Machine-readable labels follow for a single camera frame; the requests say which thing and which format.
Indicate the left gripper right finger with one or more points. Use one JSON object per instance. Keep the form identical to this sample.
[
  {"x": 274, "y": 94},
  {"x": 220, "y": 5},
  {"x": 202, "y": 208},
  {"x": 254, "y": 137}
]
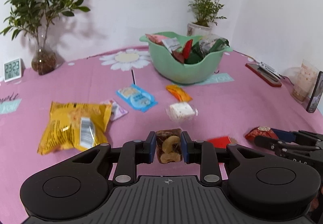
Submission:
[{"x": 209, "y": 157}]

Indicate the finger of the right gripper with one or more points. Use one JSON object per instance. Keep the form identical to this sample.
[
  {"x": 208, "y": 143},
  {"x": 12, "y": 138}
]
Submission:
[
  {"x": 298, "y": 137},
  {"x": 282, "y": 146}
]

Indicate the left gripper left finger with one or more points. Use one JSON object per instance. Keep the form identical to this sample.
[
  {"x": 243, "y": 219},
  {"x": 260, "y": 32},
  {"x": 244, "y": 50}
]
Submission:
[{"x": 102, "y": 157}]

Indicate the red printed snack packet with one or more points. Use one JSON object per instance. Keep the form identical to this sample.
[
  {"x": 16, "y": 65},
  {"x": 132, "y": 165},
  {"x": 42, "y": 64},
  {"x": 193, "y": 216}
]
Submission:
[{"x": 262, "y": 131}]

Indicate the dried fruit packet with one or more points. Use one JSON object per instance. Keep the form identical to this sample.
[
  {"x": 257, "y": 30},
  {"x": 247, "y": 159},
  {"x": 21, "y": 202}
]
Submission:
[{"x": 169, "y": 146}]

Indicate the clear white candy packet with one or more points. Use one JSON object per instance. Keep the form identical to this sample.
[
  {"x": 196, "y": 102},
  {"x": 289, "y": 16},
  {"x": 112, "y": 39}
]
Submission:
[{"x": 181, "y": 111}]

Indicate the blue biscuit packet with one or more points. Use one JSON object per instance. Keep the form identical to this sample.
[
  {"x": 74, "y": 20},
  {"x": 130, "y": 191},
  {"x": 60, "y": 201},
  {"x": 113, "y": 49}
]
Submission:
[{"x": 137, "y": 98}]

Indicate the orange snack packet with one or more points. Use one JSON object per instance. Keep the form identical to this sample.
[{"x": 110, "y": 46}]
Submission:
[{"x": 178, "y": 93}]

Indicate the yellow chips bag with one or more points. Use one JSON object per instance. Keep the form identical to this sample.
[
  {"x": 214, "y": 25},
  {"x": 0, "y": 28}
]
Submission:
[{"x": 78, "y": 126}]

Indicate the green silver snack packet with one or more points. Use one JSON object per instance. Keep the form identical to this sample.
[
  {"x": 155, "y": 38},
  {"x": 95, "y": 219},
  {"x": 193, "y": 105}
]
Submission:
[{"x": 213, "y": 43}]

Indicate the flat red packet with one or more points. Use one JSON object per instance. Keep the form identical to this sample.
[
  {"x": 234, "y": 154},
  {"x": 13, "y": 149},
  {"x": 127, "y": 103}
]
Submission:
[{"x": 222, "y": 142}]

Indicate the black standing phone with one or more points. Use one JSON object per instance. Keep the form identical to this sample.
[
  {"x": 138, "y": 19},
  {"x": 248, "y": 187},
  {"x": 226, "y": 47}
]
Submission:
[{"x": 316, "y": 95}]

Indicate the pink white small packet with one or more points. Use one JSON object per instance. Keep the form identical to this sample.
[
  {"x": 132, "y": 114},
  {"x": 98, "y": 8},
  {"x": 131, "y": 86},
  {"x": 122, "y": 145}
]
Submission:
[{"x": 117, "y": 110}]

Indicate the pink floral tablecloth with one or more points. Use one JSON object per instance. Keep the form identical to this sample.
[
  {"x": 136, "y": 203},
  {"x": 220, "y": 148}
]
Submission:
[{"x": 237, "y": 103}]

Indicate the white remote on phone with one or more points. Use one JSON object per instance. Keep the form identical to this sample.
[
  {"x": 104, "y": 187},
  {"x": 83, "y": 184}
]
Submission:
[{"x": 268, "y": 69}]

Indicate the black stick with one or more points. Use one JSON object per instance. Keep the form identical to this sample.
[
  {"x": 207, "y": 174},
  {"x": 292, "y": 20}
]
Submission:
[{"x": 133, "y": 77}]

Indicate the red phone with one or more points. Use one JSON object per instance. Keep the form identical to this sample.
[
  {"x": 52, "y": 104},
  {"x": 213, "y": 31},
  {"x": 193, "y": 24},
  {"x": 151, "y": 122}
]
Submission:
[{"x": 269, "y": 79}]

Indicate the green plastic bowl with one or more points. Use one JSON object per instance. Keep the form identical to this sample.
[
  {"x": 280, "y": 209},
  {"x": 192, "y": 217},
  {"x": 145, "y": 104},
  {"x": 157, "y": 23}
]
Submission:
[{"x": 180, "y": 59}]

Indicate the digital clock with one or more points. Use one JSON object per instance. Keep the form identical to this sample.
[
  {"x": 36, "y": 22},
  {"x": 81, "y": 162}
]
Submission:
[{"x": 12, "y": 70}]

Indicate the thin plant in white pot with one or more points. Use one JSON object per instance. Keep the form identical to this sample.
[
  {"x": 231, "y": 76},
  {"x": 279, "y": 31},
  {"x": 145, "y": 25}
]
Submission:
[{"x": 206, "y": 15}]

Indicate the leafy plant in glass vase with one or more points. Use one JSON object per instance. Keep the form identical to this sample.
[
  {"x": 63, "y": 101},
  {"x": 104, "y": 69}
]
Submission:
[{"x": 33, "y": 18}]

